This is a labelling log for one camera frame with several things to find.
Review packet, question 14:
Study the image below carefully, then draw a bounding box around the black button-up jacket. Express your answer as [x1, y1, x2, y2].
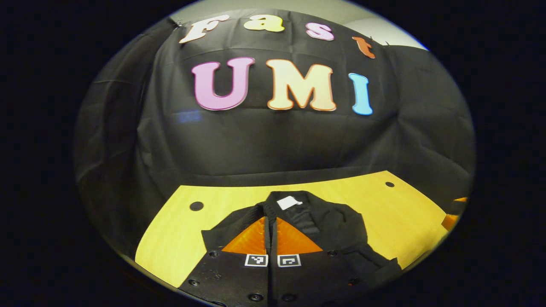
[201, 190, 402, 295]

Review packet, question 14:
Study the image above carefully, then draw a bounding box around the black backdrop cloth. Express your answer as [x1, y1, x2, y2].
[73, 9, 476, 256]

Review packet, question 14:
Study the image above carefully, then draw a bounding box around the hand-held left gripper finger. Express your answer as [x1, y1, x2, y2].
[271, 217, 376, 307]
[178, 215, 271, 307]

